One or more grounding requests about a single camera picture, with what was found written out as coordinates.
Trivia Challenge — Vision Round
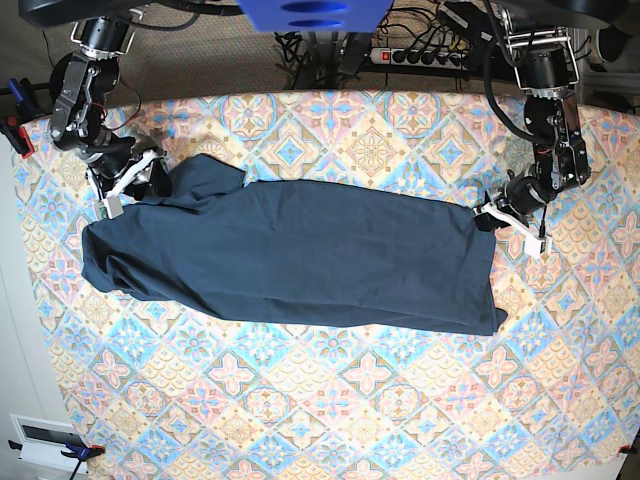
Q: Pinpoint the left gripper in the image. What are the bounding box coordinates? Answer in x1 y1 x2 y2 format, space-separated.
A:
473 177 548 232

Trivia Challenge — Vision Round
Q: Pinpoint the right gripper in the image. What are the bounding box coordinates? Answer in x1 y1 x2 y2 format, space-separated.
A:
87 144 173 201

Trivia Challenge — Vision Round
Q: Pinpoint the dark navy t-shirt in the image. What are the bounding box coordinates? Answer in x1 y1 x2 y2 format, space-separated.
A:
82 154 507 336

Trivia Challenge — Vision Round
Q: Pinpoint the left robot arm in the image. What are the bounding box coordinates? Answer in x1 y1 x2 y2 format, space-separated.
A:
474 1 591 232

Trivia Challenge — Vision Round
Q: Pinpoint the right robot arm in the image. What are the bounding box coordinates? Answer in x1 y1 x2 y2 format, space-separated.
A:
49 17 172 200

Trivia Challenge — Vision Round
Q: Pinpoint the red black clamp left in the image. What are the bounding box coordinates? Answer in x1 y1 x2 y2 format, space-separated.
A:
1 78 35 158

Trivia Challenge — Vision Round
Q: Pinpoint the white power strip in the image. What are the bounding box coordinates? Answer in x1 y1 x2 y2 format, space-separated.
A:
369 47 464 70

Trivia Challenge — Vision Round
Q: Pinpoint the patterned tile tablecloth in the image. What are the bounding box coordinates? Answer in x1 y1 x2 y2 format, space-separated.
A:
12 92 639 479

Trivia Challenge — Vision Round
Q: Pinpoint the orange clamp bottom right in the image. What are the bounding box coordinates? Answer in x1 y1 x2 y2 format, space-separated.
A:
618 445 639 455

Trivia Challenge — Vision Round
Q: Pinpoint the white floor vent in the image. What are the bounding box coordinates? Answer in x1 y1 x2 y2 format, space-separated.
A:
10 414 84 474

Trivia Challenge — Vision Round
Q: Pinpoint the blue orange clamp bottom left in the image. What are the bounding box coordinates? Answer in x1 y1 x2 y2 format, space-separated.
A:
8 440 106 479

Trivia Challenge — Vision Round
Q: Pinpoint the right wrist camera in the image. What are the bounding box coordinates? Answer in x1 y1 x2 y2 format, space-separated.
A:
94 196 123 220

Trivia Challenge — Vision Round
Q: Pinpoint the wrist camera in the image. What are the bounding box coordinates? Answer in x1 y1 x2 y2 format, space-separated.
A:
94 196 123 220
524 235 553 259

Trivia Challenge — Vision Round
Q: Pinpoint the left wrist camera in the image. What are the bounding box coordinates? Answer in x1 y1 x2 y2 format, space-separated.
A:
524 235 553 259

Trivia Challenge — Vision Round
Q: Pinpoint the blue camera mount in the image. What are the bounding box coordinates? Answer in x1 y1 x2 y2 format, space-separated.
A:
237 0 393 33

